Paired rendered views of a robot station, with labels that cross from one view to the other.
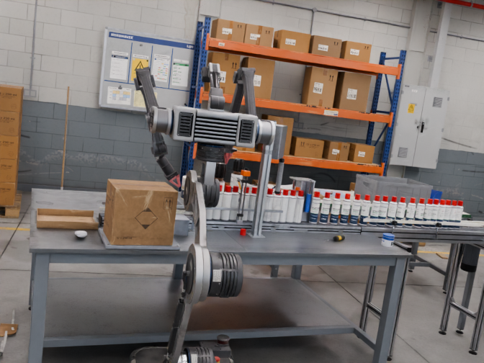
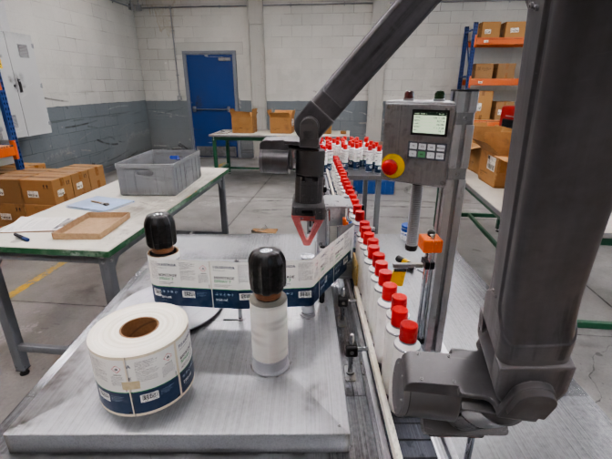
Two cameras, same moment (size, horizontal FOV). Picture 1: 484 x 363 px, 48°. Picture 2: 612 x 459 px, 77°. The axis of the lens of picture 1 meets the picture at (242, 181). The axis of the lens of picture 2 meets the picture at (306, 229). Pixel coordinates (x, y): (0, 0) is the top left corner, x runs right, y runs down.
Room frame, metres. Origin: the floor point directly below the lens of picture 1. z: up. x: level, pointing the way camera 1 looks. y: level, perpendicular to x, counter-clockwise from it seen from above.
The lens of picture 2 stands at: (3.03, 0.82, 1.51)
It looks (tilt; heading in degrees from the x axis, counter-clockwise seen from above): 20 degrees down; 292
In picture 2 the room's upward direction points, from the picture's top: straight up
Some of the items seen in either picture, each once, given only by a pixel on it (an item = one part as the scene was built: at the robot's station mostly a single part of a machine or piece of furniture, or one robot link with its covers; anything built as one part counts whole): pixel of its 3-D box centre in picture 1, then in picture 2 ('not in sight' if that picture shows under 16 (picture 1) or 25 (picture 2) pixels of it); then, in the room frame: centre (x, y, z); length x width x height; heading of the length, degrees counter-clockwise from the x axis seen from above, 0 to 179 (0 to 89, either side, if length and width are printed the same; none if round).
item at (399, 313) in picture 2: (217, 202); (396, 351); (3.10, 0.13, 0.98); 0.05 x 0.05 x 0.20
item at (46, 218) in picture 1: (66, 218); not in sight; (2.79, 0.90, 0.85); 0.30 x 0.26 x 0.04; 112
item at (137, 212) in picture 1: (140, 212); not in sight; (2.60, 0.48, 0.99); 0.30 x 0.24 x 0.27; 114
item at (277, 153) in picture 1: (274, 141); (422, 142); (3.12, -0.16, 1.38); 0.17 x 0.10 x 0.19; 167
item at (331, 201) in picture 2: (302, 178); (334, 200); (3.40, -0.38, 1.14); 0.14 x 0.11 x 0.01; 112
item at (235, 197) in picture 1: (233, 202); (386, 322); (3.14, 0.03, 0.98); 0.05 x 0.05 x 0.20
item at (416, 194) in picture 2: (279, 176); (414, 214); (3.12, -0.21, 1.18); 0.04 x 0.04 x 0.21
